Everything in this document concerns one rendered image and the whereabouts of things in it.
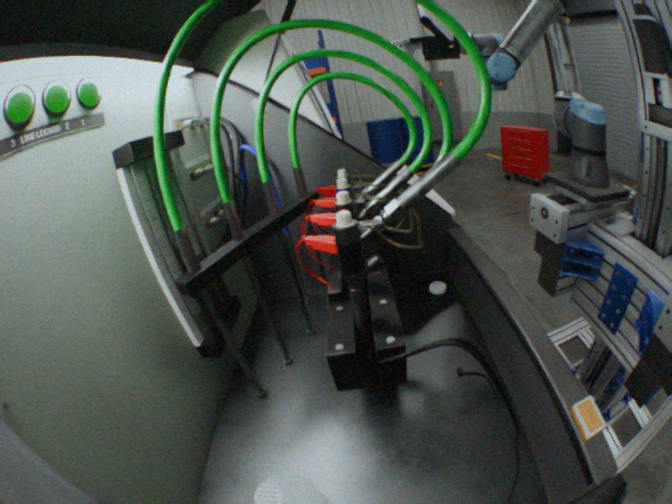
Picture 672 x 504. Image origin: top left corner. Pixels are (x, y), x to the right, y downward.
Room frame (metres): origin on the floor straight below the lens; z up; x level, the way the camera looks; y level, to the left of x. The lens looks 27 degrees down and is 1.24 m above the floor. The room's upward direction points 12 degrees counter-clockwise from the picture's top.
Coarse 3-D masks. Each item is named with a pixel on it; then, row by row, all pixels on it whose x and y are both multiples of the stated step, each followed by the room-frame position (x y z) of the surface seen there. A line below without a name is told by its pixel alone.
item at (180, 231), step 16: (208, 0) 0.29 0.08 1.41; (416, 0) 0.27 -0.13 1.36; (432, 0) 0.27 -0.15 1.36; (192, 16) 0.30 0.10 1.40; (448, 16) 0.27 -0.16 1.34; (464, 32) 0.27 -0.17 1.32; (176, 48) 0.30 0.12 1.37; (480, 64) 0.26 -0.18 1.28; (160, 80) 0.30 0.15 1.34; (480, 80) 0.27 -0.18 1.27; (160, 96) 0.30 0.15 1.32; (480, 96) 0.27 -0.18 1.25; (160, 112) 0.31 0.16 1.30; (480, 112) 0.27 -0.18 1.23; (160, 128) 0.31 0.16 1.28; (480, 128) 0.27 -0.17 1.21; (160, 144) 0.31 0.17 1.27; (464, 144) 0.27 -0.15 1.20; (160, 160) 0.31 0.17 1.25; (160, 176) 0.31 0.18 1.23; (176, 208) 0.31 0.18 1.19; (176, 224) 0.31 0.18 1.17
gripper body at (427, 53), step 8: (432, 40) 0.81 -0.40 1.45; (456, 40) 0.77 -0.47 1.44; (424, 48) 0.83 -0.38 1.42; (432, 48) 0.82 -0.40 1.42; (440, 48) 0.82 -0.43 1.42; (448, 48) 0.81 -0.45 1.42; (456, 48) 0.78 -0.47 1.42; (424, 56) 0.83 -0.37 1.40; (432, 56) 0.84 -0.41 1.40; (440, 56) 0.81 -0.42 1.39; (448, 56) 0.81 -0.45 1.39; (456, 56) 0.80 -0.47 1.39
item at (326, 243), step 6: (306, 240) 0.33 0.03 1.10; (312, 240) 0.32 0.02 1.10; (318, 240) 0.32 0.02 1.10; (324, 240) 0.31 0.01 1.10; (330, 240) 0.30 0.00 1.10; (312, 246) 0.33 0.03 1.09; (318, 246) 0.31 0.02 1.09; (324, 246) 0.31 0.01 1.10; (330, 246) 0.30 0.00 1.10; (330, 252) 0.30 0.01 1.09; (336, 252) 0.30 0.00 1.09
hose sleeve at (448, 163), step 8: (448, 152) 0.28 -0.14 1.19; (440, 160) 0.28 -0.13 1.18; (448, 160) 0.27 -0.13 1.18; (456, 160) 0.27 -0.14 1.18; (432, 168) 0.28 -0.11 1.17; (440, 168) 0.27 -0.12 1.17; (448, 168) 0.27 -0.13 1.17; (424, 176) 0.28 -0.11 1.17; (432, 176) 0.27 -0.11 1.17; (440, 176) 0.27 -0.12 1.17; (416, 184) 0.28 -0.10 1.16; (424, 184) 0.27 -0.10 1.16; (432, 184) 0.27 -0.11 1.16; (408, 192) 0.28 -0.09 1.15; (416, 192) 0.27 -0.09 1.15; (424, 192) 0.27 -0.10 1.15; (400, 200) 0.28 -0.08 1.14; (408, 200) 0.27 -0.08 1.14; (416, 200) 0.27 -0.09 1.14; (408, 208) 0.28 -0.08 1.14
